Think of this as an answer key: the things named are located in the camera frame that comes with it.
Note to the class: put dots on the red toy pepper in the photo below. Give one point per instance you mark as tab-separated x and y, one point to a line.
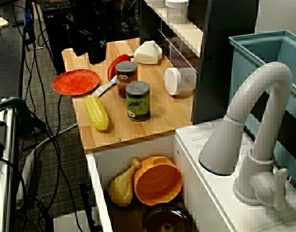
114	64

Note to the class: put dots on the yellow toy chicken drumstick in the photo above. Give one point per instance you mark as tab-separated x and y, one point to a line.
121	188

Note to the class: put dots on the small clear jar white lid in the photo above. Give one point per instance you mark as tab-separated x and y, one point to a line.
177	12
179	82

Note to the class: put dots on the green label toy can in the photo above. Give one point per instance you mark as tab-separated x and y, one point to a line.
138	106

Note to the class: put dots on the red round plate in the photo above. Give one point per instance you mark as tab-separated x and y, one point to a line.
75	82

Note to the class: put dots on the dark grey kitchen hutch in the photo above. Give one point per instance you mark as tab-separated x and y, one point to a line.
218	60

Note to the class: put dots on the teal plastic bin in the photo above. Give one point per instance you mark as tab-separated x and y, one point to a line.
254	50

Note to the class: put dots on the dark green tool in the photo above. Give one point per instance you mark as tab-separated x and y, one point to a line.
10	102

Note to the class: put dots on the silver metal rail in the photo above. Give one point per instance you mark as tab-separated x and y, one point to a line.
6	169

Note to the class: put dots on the white toy kitchen sink unit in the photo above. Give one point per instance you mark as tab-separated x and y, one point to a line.
211	193

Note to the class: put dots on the white plastic bottle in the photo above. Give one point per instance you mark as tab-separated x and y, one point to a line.
148	54

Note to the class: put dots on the yellow toy corn cob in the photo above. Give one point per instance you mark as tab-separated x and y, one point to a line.
97	113

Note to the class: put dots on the orange toy bowl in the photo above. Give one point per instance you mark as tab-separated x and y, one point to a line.
157	183

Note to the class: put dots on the grey toy faucet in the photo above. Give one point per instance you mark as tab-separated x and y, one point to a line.
259	174

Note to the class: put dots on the orange label toy can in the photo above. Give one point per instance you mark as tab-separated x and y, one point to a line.
125	72

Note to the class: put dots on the white power strip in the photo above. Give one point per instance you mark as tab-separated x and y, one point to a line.
27	174

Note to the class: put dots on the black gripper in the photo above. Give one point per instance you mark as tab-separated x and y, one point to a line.
85	26

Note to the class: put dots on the white box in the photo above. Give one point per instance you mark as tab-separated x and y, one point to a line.
65	223

